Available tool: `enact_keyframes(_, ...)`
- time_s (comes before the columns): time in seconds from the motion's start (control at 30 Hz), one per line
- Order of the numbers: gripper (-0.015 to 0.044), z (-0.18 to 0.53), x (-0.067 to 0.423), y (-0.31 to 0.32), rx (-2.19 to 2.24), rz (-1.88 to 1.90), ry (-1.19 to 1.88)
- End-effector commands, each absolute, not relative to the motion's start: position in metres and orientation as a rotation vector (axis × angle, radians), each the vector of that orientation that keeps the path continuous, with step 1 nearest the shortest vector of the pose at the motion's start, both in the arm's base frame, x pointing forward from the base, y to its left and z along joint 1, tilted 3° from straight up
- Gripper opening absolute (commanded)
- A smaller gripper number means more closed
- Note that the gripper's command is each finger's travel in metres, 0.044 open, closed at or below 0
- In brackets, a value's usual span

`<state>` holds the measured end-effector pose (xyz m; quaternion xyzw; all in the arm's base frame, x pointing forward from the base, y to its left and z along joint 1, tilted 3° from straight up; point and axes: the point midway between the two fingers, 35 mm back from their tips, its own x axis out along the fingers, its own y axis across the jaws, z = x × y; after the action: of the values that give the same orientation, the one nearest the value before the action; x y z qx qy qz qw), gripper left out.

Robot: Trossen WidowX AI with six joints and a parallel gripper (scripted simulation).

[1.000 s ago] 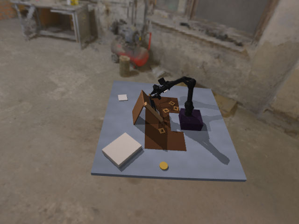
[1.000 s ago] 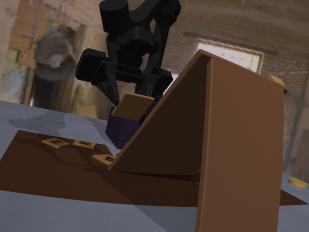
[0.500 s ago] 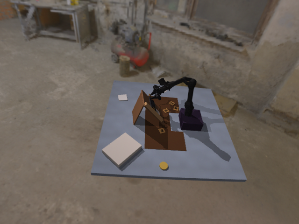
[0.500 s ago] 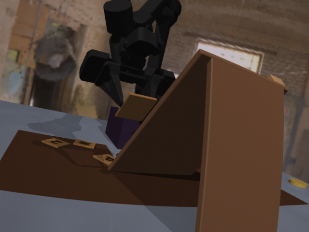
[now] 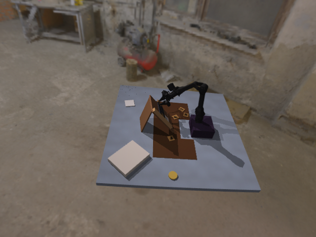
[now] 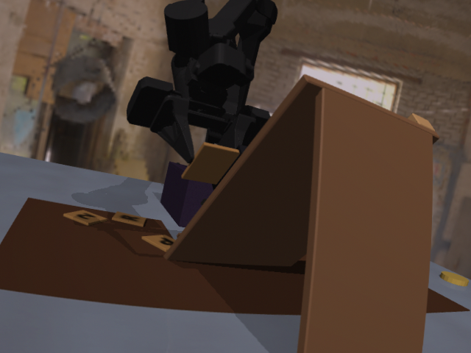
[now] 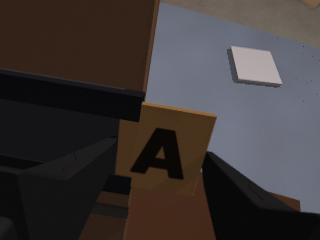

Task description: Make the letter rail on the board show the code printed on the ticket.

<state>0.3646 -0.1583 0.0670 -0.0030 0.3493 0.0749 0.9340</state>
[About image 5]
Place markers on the olive-yellow flat round disc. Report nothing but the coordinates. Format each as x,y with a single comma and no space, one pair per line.
172,175

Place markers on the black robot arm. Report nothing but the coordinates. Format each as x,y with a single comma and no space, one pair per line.
179,90

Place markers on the beige flat rectangular slab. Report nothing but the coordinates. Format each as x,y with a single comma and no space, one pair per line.
128,158

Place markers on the white square tile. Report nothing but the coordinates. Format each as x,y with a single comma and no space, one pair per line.
129,103

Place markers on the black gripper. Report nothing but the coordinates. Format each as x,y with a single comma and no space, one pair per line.
166,102

